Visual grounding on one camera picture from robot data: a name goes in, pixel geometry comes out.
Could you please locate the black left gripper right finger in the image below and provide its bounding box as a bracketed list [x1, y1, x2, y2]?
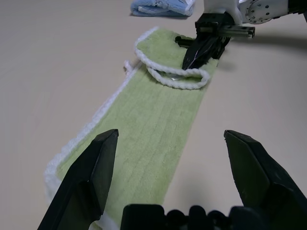
[224, 130, 307, 230]

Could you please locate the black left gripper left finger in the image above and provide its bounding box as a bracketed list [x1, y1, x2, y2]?
[37, 129, 119, 230]

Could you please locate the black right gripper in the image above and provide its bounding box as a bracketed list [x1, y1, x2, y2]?
[175, 13, 256, 70]

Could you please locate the green towel with white trim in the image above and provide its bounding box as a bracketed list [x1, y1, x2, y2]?
[43, 26, 219, 230]

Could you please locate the folded blue towel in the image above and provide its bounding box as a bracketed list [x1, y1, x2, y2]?
[130, 0, 196, 17]

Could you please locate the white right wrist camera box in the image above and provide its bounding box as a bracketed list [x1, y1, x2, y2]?
[202, 0, 243, 24]

